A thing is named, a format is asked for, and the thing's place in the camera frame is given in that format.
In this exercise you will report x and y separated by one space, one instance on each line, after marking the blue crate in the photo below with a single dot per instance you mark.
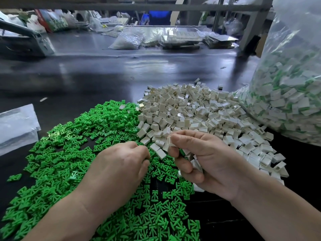
157 17

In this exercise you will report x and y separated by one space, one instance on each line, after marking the small clear bag of parts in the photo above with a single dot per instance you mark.
125 40

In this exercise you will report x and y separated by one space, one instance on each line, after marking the small green plastic part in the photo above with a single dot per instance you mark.
14 177

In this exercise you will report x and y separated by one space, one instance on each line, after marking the dark flat tray stack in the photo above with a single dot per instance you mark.
220 40

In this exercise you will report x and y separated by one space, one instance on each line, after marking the person's left hand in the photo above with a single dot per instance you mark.
115 178

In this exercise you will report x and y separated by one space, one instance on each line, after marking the pile of green plastic clips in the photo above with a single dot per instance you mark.
50 160

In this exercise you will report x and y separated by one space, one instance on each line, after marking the person's right hand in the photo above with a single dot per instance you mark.
215 163

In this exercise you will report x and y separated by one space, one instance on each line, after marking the person's left forearm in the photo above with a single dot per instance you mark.
52 226

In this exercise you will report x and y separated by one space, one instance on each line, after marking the pile of white plastic caps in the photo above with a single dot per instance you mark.
210 108

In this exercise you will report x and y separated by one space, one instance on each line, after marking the grey heat sealer machine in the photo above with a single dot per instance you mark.
26 43

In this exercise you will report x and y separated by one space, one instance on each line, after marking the stack of clear flat bags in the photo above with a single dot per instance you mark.
17 128

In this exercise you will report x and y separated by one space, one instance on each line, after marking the clear plastic bag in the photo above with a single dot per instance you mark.
293 92

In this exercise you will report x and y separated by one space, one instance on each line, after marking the small white plastic part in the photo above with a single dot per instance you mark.
194 163

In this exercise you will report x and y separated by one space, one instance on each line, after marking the person's right forearm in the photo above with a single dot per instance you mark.
283 218

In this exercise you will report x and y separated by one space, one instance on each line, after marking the grey metal horizontal bar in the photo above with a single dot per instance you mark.
150 7

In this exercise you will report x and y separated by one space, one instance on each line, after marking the grey metal slanted post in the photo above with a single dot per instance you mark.
255 22

